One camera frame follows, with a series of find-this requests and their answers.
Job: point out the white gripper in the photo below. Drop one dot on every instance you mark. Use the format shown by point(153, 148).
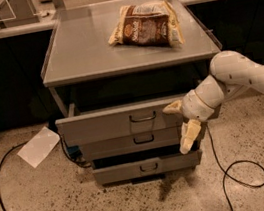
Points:
point(193, 106)

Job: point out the grey top drawer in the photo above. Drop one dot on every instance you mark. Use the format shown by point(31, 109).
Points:
point(119, 121)

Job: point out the grey drawer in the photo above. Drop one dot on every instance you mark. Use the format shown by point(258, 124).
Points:
point(119, 121)
point(152, 166)
point(131, 144)

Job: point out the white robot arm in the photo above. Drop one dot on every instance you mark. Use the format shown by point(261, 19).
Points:
point(230, 74)

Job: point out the grey bottom drawer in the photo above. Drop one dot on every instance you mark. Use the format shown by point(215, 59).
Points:
point(152, 166)

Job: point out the grey middle drawer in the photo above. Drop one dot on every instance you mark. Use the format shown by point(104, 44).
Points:
point(131, 144)

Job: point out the grey metal drawer cabinet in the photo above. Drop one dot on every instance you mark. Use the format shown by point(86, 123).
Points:
point(84, 73)

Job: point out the brown snack bag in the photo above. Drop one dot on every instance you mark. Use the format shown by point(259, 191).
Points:
point(149, 24)

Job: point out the white paper sheet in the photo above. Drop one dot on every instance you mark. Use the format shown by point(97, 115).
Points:
point(39, 147)

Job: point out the white counter rail left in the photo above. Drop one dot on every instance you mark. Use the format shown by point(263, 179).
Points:
point(25, 29)

